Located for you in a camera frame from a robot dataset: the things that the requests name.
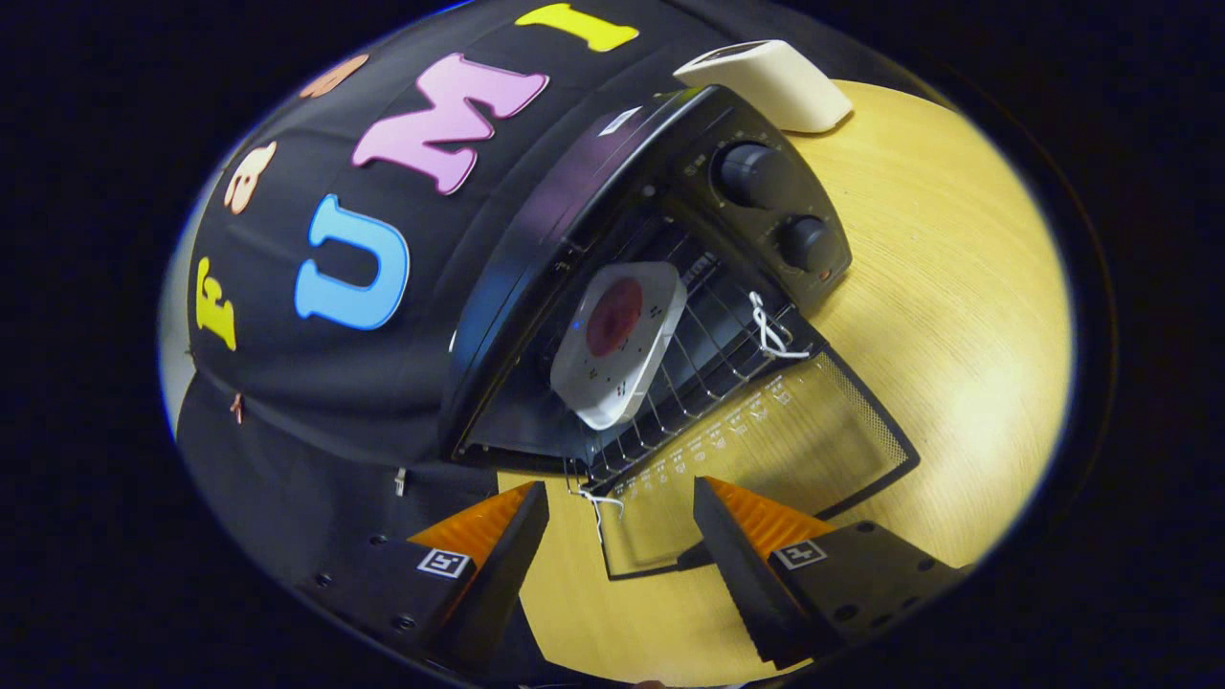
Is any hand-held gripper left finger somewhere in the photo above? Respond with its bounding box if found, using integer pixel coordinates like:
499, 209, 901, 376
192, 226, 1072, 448
297, 481, 551, 671

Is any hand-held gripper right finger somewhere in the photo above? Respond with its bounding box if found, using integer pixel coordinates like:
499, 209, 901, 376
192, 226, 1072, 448
693, 477, 972, 668

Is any white square plate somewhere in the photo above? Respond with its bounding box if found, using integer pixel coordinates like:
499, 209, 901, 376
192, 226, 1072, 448
550, 261, 688, 431

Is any pink ham slice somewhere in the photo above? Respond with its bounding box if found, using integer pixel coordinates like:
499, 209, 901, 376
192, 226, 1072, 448
587, 278, 644, 358

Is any black toaster oven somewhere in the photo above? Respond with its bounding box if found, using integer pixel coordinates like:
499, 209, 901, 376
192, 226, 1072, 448
440, 84, 922, 581

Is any metal oven rack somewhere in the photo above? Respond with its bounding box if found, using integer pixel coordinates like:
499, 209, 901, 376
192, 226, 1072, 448
565, 225, 795, 489

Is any cream pop-up toaster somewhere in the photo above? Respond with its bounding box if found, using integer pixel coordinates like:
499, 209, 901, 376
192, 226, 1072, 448
673, 39, 854, 134

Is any black backdrop cloth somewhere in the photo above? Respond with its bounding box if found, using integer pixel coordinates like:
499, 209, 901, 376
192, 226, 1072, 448
158, 0, 728, 661

